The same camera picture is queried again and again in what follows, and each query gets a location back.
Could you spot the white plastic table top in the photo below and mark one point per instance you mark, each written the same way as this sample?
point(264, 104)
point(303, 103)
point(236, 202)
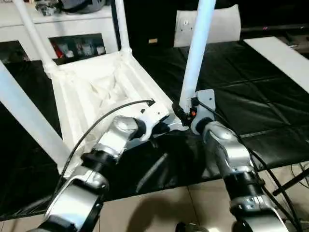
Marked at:
point(84, 79)

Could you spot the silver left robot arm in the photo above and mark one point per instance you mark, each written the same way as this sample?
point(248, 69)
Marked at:
point(116, 135)

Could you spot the small gold label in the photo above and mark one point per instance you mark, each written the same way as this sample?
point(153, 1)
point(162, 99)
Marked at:
point(152, 41)

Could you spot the white plastic seat panel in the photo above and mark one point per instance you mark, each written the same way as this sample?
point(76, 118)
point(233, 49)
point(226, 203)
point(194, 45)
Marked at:
point(217, 26)

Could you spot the black cabinet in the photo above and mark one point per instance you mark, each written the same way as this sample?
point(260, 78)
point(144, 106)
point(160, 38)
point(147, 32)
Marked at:
point(149, 21)

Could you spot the white flat board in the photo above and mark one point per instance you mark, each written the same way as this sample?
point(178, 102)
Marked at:
point(277, 55)

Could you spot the black rod with red mark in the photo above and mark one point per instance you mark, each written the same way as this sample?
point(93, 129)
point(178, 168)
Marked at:
point(277, 28)

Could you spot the black metal stand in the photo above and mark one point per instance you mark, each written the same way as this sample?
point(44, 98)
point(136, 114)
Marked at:
point(292, 182)

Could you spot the white cabinet with glass doors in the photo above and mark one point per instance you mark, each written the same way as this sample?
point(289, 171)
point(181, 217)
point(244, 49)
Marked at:
point(60, 24)

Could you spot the dark helmet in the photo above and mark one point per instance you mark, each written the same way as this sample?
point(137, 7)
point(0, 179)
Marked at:
point(79, 4)

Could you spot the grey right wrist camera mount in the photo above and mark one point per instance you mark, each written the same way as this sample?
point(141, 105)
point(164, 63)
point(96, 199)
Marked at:
point(205, 99)

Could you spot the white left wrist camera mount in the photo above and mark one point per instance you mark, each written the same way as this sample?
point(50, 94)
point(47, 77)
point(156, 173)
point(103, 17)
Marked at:
point(152, 113)

